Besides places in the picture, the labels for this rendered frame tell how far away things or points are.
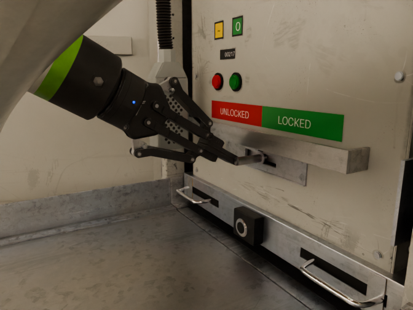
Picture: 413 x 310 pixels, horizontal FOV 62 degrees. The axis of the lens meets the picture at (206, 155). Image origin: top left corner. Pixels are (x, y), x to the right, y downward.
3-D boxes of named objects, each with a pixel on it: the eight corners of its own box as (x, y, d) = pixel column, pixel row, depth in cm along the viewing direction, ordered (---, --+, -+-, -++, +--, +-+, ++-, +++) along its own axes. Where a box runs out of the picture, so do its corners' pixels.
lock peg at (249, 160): (238, 170, 55) (239, 146, 54) (231, 166, 57) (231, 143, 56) (269, 165, 58) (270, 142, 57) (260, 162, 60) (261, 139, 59)
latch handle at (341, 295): (362, 315, 38) (363, 309, 38) (292, 269, 47) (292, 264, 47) (390, 300, 41) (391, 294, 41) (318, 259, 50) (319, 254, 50)
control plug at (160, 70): (158, 151, 69) (155, 61, 65) (149, 147, 73) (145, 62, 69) (192, 147, 73) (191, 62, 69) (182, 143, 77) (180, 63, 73)
